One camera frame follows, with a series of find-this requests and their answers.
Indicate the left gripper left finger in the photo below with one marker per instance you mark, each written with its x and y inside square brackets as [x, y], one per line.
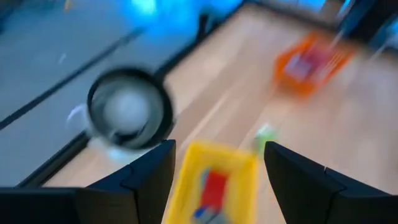
[124, 199]

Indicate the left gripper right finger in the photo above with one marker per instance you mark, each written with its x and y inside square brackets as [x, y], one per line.
[311, 196]

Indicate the green and white charger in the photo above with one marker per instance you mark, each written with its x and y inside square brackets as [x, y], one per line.
[264, 137]

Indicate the blue charger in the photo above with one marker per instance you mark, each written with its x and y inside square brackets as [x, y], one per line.
[201, 214]

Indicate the red wall charger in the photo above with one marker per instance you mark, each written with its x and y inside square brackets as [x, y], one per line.
[320, 62]
[214, 189]

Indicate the blue-gray four-port charger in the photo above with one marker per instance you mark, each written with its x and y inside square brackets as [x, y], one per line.
[219, 218]

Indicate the pale lavender wall charger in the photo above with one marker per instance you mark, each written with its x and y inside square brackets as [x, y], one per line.
[298, 67]

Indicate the yellow plastic basket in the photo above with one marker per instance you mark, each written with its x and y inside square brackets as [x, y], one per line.
[186, 186]

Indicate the white ball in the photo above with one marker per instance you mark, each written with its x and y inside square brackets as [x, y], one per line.
[126, 110]

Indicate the white mug black rim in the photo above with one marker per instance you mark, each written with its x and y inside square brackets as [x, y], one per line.
[161, 105]

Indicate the orange plastic basket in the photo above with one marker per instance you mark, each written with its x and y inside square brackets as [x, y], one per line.
[287, 85]

